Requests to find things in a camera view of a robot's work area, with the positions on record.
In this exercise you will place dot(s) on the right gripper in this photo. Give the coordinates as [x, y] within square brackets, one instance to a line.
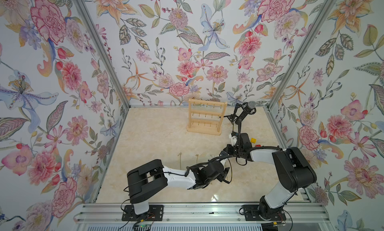
[238, 117]

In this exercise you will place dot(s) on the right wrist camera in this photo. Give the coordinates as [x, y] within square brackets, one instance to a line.
[234, 138]

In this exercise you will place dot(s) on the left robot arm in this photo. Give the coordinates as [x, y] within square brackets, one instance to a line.
[147, 180]

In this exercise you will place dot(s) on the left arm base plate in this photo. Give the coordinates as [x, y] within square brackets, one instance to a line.
[155, 213]

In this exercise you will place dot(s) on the wooden jewelry display stand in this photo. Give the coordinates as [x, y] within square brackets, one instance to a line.
[206, 117]

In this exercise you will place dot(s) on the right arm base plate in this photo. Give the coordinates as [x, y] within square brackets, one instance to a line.
[262, 213]

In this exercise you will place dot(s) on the black microphone on tripod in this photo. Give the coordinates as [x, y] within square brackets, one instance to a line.
[248, 109]

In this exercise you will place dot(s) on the aluminium mounting rail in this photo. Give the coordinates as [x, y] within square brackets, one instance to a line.
[180, 213]

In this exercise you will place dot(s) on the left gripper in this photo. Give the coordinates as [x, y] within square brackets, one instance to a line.
[223, 172]

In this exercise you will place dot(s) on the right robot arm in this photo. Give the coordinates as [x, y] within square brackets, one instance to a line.
[293, 170]

